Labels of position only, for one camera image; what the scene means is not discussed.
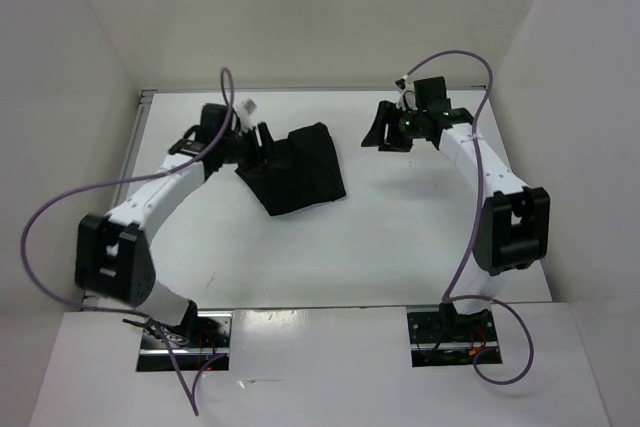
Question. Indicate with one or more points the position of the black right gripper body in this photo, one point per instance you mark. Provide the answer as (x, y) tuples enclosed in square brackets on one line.
[(409, 128)]

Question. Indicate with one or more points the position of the white front cover board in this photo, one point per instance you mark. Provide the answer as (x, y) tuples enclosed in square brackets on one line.
[(346, 367)]

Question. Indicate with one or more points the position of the black pleated skirt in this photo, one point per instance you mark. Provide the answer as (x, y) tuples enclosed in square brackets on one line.
[(304, 170)]

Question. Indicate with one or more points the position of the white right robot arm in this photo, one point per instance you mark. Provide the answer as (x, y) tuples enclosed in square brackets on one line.
[(510, 228)]

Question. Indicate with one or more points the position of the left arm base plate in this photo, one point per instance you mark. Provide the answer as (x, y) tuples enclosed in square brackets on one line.
[(208, 346)]

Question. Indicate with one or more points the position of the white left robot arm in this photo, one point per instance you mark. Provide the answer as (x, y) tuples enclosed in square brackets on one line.
[(113, 252)]

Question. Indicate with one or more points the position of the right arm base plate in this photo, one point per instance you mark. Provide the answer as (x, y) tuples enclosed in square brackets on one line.
[(439, 342)]

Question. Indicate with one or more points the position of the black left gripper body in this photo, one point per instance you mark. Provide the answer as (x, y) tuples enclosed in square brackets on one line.
[(243, 150)]

